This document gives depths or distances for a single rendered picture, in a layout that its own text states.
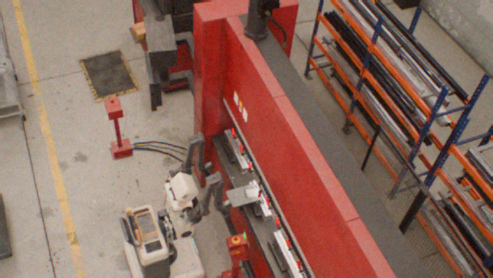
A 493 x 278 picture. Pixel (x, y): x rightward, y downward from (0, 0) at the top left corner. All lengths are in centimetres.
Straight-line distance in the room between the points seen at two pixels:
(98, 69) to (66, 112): 83
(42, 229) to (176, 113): 218
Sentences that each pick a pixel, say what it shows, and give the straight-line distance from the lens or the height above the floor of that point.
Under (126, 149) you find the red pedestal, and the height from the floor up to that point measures 11.
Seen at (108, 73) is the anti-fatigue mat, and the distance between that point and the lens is 730.
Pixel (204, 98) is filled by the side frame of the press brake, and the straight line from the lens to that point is 488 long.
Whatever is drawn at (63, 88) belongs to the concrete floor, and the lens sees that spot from 723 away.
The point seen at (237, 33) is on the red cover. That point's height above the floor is 230.
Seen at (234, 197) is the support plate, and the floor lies 100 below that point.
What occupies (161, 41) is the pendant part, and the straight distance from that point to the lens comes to 467.
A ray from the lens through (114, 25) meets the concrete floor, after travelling 812.
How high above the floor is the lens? 489
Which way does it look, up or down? 51 degrees down
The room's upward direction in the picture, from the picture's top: 4 degrees clockwise
